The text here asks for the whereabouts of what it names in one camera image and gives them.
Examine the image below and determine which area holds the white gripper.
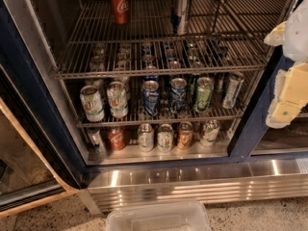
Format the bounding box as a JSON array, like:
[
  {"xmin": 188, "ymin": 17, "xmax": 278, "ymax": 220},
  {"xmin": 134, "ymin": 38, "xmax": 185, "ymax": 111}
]
[{"xmin": 264, "ymin": 0, "xmax": 308, "ymax": 129}]

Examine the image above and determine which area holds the silver blue redbull can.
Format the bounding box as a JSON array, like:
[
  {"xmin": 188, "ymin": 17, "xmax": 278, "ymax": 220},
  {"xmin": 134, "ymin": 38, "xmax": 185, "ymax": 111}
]
[{"xmin": 170, "ymin": 0, "xmax": 192, "ymax": 36}]

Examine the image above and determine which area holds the silver soda can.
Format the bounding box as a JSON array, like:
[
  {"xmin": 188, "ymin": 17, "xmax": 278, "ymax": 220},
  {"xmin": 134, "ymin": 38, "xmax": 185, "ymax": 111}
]
[{"xmin": 222, "ymin": 72, "xmax": 244, "ymax": 109}]

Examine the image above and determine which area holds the green soda can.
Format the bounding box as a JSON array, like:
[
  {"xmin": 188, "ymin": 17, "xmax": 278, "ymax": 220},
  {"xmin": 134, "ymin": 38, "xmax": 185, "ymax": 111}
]
[{"xmin": 193, "ymin": 77, "xmax": 214, "ymax": 113}]

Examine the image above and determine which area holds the bottom right white can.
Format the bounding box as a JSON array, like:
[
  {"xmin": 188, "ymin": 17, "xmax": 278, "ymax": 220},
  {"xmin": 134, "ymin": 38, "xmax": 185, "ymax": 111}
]
[{"xmin": 200, "ymin": 120, "xmax": 219, "ymax": 146}]

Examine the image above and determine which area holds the blue pepsi can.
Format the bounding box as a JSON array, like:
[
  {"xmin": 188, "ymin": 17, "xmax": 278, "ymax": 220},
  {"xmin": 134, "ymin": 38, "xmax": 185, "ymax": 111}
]
[
  {"xmin": 168, "ymin": 78, "xmax": 187, "ymax": 114},
  {"xmin": 141, "ymin": 80, "xmax": 160, "ymax": 116}
]

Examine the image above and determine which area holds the bottom orange soda can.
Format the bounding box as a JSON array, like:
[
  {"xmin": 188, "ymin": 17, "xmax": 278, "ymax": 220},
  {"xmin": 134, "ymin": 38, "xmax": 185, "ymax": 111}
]
[{"xmin": 177, "ymin": 121, "xmax": 193, "ymax": 149}]

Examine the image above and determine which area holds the stainless steel fridge base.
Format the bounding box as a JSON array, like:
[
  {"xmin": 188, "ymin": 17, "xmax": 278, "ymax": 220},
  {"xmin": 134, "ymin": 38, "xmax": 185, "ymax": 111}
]
[{"xmin": 79, "ymin": 158, "xmax": 308, "ymax": 214}]

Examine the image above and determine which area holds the bottom white green can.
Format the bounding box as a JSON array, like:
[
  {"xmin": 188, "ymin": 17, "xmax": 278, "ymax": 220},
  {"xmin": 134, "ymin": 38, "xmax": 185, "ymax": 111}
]
[{"xmin": 157, "ymin": 124, "xmax": 173, "ymax": 152}]

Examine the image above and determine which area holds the bottom white soda can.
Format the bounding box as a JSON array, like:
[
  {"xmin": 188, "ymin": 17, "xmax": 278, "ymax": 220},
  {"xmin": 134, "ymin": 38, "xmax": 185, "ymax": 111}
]
[{"xmin": 138, "ymin": 123, "xmax": 154, "ymax": 152}]

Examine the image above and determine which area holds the white green 7up can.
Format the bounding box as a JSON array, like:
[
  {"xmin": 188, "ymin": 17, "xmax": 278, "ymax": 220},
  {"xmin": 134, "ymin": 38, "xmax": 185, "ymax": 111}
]
[
  {"xmin": 80, "ymin": 85, "xmax": 105, "ymax": 122},
  {"xmin": 107, "ymin": 81, "xmax": 128, "ymax": 118}
]

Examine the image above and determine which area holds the red coca-cola can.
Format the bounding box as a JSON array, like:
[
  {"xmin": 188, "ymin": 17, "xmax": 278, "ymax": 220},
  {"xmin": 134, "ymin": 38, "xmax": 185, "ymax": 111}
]
[
  {"xmin": 110, "ymin": 0, "xmax": 129, "ymax": 24},
  {"xmin": 107, "ymin": 126, "xmax": 125, "ymax": 150}
]

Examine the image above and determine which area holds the bottom red coca-cola can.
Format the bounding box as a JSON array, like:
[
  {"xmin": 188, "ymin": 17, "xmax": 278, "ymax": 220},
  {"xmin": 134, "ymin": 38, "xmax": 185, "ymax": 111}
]
[{"xmin": 107, "ymin": 126, "xmax": 125, "ymax": 150}]

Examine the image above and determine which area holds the bottom redbull can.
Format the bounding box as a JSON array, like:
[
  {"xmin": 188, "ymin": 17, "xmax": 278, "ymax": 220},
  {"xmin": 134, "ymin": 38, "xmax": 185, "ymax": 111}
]
[{"xmin": 86, "ymin": 127, "xmax": 106, "ymax": 154}]

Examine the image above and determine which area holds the open glass fridge door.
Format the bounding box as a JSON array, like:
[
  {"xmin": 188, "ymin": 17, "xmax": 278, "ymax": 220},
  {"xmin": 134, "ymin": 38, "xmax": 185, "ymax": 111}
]
[{"xmin": 0, "ymin": 69, "xmax": 77, "ymax": 218}]

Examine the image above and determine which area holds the clear plastic bin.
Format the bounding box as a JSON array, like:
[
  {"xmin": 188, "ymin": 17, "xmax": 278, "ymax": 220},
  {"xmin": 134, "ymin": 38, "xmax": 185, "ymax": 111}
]
[{"xmin": 106, "ymin": 201, "xmax": 212, "ymax": 231}]

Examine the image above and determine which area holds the top wire fridge shelf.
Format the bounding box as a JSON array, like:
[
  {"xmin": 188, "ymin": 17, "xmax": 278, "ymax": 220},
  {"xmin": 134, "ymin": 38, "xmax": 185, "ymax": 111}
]
[{"xmin": 55, "ymin": 0, "xmax": 287, "ymax": 80}]

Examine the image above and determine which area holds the wire fridge shelf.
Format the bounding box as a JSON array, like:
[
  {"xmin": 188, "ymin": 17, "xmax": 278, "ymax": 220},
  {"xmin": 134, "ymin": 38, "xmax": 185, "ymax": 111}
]
[
  {"xmin": 76, "ymin": 71, "xmax": 256, "ymax": 128},
  {"xmin": 55, "ymin": 0, "xmax": 287, "ymax": 80}
]

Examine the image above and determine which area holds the middle wire fridge shelf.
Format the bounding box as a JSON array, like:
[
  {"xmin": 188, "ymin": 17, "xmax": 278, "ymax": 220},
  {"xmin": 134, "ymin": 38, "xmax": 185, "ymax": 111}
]
[{"xmin": 76, "ymin": 71, "xmax": 256, "ymax": 128}]

